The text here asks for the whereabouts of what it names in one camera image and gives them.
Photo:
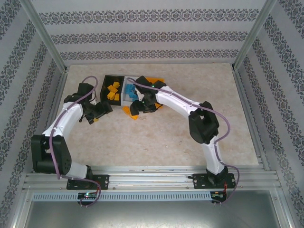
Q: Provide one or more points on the aluminium side rail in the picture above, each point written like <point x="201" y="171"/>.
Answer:
<point x="57" y="95"/>
<point x="250" y="118"/>

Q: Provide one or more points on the aluminium frame post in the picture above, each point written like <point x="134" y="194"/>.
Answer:
<point x="252" y="35"/>
<point x="45" y="35"/>

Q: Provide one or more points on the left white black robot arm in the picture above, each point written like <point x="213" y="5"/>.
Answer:
<point x="69" y="121"/>

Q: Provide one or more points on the aluminium mounting rail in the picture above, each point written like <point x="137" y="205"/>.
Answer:
<point x="152" y="180"/>

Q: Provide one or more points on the white plastic container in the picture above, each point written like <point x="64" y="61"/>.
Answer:
<point x="123" y="95"/>

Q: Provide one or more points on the metal sheet panel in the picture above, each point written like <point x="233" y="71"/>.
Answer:
<point x="152" y="213"/>

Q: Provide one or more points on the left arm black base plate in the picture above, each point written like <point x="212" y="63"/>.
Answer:
<point x="103" y="181"/>

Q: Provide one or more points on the black plastic container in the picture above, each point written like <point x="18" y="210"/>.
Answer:
<point x="104" y="82"/>

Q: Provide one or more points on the yellow plastic container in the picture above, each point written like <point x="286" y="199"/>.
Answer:
<point x="154" y="79"/>

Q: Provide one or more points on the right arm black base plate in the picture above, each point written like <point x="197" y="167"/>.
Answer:
<point x="200" y="181"/>

